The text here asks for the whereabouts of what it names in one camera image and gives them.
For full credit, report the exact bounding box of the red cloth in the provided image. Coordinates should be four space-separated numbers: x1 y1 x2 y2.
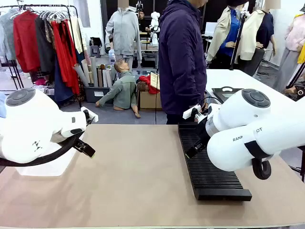
138 75 161 94

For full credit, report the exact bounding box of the black slotted PCB rack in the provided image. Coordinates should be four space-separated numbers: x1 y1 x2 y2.
177 123 253 201

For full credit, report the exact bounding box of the clear plastic box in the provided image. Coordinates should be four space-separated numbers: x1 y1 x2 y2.
14 132 84 177

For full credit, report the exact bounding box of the cream hanging garment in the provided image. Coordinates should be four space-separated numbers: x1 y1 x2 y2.
70 16 84 54

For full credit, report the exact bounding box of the red hanging dress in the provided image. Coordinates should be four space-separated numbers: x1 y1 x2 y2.
51 20 81 95

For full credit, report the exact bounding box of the plastic water bottle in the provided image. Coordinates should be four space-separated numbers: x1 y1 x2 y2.
108 49 116 67

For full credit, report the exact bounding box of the brown cardboard box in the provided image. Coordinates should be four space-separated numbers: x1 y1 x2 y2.
138 90 163 111

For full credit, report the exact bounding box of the black clothes rack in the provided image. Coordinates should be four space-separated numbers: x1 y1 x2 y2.
0 4 83 109

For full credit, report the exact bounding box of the light blue cloth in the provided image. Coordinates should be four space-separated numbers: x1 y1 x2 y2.
0 92 8 119

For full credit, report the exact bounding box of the person in purple jacket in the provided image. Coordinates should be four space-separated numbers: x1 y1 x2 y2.
158 0 208 125

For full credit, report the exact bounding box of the white table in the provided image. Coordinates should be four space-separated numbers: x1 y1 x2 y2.
204 69 305 109

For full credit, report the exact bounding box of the black metal stand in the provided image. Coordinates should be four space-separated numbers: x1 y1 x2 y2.
0 58 24 91

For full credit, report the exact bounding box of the red cardigan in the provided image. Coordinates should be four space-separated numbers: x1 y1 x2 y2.
13 10 41 73

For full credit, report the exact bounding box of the mannequin in grey hoodie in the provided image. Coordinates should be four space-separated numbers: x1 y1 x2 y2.
105 0 143 70

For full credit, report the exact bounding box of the white bear figure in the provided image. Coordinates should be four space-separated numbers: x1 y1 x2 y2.
149 11 161 47

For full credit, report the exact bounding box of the dark grey storage bin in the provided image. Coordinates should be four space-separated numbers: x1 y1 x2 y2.
83 85 114 104

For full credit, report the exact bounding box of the mannequin pink fluffy top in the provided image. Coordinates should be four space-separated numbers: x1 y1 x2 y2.
273 6 305 93

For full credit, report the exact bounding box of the black tripod pole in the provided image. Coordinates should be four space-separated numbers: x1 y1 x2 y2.
229 10 247 71

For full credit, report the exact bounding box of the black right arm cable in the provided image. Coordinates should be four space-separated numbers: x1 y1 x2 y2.
252 157 272 180

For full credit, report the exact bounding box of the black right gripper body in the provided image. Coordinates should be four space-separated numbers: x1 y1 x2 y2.
195 118 213 147

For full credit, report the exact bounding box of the mannequin cream jacket navy top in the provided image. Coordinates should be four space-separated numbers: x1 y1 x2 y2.
234 0 277 77

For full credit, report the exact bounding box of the grey knit sweater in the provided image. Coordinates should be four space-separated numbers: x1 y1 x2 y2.
0 9 17 61

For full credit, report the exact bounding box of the mannequin beige coat blue shirt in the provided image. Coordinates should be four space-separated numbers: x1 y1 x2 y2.
206 0 248 70

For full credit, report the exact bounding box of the mannequin torso green jacket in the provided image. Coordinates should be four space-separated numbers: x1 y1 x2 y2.
95 59 142 119

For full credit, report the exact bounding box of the person in dark shirt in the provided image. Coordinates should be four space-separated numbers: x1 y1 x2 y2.
137 10 150 33

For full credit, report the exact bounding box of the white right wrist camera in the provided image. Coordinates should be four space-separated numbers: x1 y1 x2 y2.
183 104 206 124

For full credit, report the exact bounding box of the grey paper roll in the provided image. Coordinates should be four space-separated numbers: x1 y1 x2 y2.
72 63 89 87

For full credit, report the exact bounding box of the black hanging garment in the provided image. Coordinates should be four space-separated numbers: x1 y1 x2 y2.
35 16 57 74

